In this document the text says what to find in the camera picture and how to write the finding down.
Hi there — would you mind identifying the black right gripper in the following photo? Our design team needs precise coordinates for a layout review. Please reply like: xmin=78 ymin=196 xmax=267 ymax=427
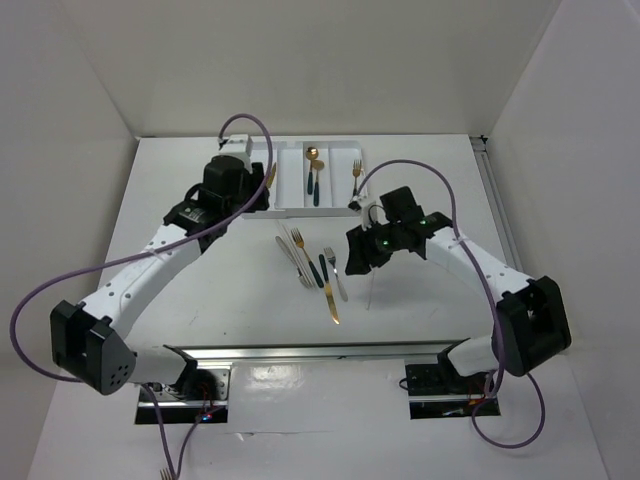
xmin=345 ymin=217 xmax=403 ymax=274

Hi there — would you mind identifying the silver fork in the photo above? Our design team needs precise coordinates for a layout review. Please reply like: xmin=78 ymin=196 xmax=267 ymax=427
xmin=324 ymin=247 xmax=349 ymax=302
xmin=275 ymin=236 xmax=312 ymax=289

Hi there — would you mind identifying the gold knife green handle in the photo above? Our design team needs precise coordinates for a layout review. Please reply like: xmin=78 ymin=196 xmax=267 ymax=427
xmin=319 ymin=254 xmax=340 ymax=325
xmin=266 ymin=162 xmax=277 ymax=189

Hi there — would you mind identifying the gold fork green handle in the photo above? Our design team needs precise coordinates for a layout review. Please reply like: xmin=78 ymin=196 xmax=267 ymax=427
xmin=352 ymin=159 xmax=362 ymax=197
xmin=291 ymin=228 xmax=324 ymax=289

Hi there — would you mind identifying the gold spoon green handle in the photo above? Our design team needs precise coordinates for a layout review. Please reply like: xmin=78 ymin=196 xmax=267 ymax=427
xmin=312 ymin=160 xmax=324 ymax=207
xmin=305 ymin=146 xmax=319 ymax=195

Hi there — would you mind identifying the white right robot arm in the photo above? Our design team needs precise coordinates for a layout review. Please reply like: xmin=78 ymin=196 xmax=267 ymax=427
xmin=345 ymin=187 xmax=572 ymax=392

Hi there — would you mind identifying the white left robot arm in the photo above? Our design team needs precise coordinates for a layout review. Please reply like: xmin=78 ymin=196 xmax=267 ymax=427
xmin=50 ymin=155 xmax=269 ymax=399

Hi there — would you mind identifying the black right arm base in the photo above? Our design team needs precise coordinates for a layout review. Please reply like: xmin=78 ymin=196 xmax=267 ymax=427
xmin=398 ymin=364 xmax=485 ymax=397

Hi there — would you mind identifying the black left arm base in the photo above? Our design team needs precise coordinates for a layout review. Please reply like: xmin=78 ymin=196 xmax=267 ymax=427
xmin=148 ymin=360 xmax=230 ymax=405

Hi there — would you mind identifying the white chopstick right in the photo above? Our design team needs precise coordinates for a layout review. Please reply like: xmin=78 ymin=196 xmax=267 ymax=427
xmin=365 ymin=270 xmax=376 ymax=311

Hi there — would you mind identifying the white compartment cutlery tray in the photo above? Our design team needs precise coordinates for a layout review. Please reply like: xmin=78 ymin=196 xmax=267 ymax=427
xmin=243 ymin=140 xmax=364 ymax=219

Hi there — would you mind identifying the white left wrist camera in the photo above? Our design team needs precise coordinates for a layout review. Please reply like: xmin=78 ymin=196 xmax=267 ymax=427
xmin=218 ymin=134 xmax=253 ymax=170

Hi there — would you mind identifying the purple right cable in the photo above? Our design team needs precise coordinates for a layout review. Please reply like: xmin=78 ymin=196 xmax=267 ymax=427
xmin=352 ymin=159 xmax=546 ymax=450

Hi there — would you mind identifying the purple cable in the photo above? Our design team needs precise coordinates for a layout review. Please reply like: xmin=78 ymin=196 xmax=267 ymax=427
xmin=352 ymin=159 xmax=546 ymax=450
xmin=9 ymin=113 xmax=274 ymax=476

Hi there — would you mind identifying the aluminium rail front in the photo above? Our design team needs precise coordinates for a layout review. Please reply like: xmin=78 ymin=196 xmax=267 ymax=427
xmin=179 ymin=340 xmax=458 ymax=364

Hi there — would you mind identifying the aluminium rail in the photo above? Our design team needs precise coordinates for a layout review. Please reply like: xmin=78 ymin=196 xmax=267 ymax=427
xmin=179 ymin=340 xmax=458 ymax=364
xmin=469 ymin=136 xmax=522 ymax=270

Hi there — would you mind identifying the aluminium rail right side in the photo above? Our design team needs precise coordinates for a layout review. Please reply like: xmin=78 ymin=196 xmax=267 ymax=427
xmin=469 ymin=136 xmax=522 ymax=270

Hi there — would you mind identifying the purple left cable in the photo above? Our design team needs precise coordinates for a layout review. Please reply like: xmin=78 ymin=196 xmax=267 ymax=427
xmin=9 ymin=113 xmax=274 ymax=476

